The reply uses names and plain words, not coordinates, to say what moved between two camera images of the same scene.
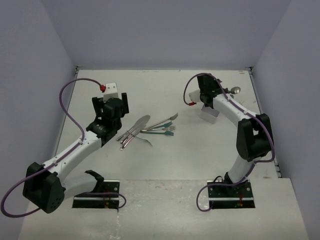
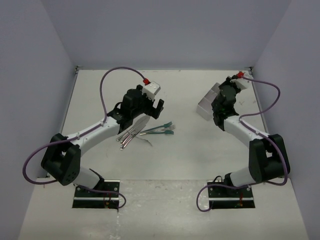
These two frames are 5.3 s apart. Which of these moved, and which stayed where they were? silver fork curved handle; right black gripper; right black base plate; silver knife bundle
Moved: right black gripper
Stayed: right black base plate; silver knife bundle; silver fork curved handle
